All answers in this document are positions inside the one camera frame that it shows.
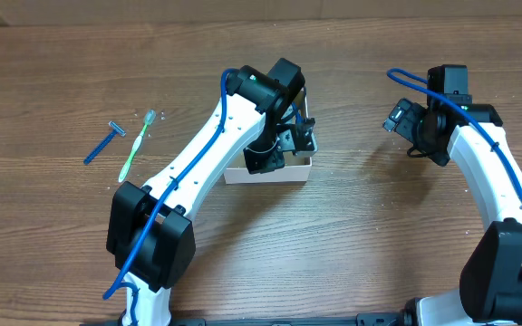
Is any blue disposable razor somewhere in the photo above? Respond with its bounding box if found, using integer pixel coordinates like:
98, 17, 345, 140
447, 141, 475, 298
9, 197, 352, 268
83, 121, 126, 165

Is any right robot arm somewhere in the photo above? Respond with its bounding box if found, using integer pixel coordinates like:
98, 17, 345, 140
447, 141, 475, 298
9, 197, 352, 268
383, 64, 522, 325

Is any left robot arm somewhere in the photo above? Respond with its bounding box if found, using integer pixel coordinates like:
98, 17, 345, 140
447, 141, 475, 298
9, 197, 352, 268
102, 58, 318, 325

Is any white cardboard box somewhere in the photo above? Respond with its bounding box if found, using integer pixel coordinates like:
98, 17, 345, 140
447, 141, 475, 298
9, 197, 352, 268
224, 87, 313, 185

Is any green white toothbrush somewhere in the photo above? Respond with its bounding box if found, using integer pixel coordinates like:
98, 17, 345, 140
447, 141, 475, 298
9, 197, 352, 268
118, 110, 156, 183

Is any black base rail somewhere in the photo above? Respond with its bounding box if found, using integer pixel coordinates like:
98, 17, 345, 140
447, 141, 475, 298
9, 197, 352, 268
79, 310, 483, 326

